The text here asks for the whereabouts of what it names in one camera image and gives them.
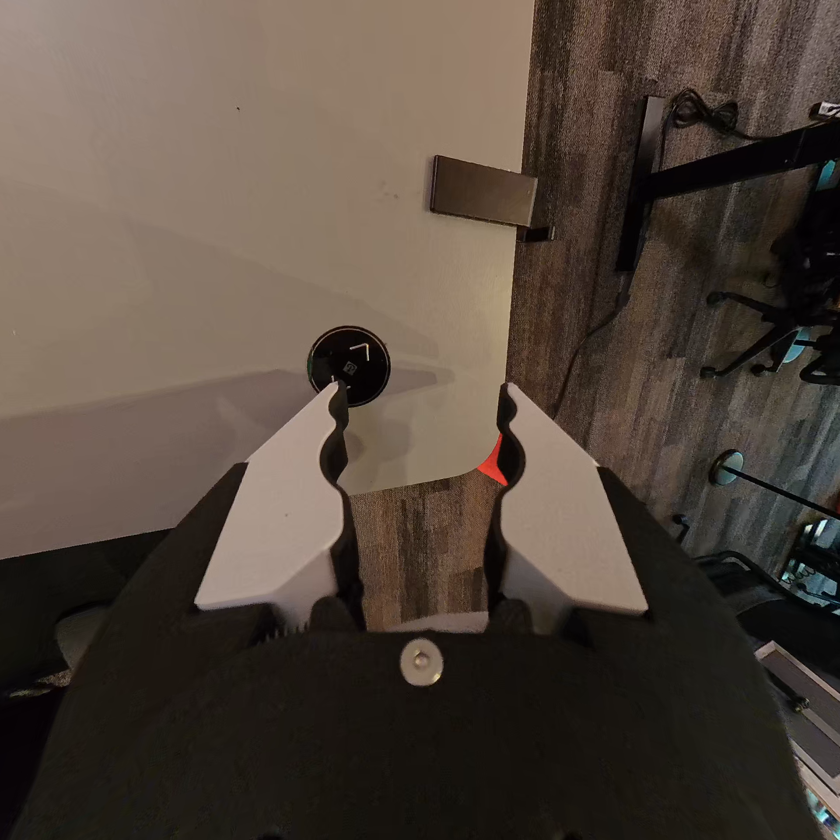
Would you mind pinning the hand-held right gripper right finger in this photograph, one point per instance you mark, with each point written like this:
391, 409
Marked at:
564, 525

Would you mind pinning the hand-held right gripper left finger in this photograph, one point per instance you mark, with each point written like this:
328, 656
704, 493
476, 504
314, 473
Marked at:
275, 525

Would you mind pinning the red-orange bag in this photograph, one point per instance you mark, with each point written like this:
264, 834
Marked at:
489, 463

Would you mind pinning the black round-base pole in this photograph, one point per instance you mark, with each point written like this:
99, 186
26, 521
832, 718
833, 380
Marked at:
725, 467

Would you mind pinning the dark desk clamp bracket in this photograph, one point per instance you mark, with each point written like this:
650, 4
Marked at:
482, 190

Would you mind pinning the black table frame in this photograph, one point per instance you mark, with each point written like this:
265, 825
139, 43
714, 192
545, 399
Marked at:
722, 167

